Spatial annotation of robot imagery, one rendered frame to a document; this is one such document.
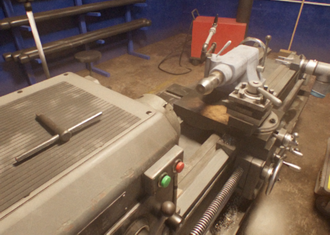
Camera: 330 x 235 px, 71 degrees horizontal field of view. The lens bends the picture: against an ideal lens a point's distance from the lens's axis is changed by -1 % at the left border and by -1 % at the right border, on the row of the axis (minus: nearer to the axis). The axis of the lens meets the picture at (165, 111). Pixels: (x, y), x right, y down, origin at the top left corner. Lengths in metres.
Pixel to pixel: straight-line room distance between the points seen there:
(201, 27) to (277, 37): 1.89
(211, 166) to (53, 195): 0.82
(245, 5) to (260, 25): 1.44
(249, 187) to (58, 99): 1.08
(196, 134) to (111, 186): 1.08
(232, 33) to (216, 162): 3.16
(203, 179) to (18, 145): 0.78
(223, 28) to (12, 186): 3.88
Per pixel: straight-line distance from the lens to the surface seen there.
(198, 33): 4.21
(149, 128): 0.57
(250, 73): 1.61
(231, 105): 1.15
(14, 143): 0.60
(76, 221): 0.48
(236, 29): 4.12
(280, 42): 5.47
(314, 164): 2.72
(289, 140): 1.36
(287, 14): 5.35
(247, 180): 1.39
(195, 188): 1.07
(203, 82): 1.24
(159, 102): 0.89
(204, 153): 1.23
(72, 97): 0.71
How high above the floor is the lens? 1.67
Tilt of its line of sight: 34 degrees down
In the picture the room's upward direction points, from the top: straight up
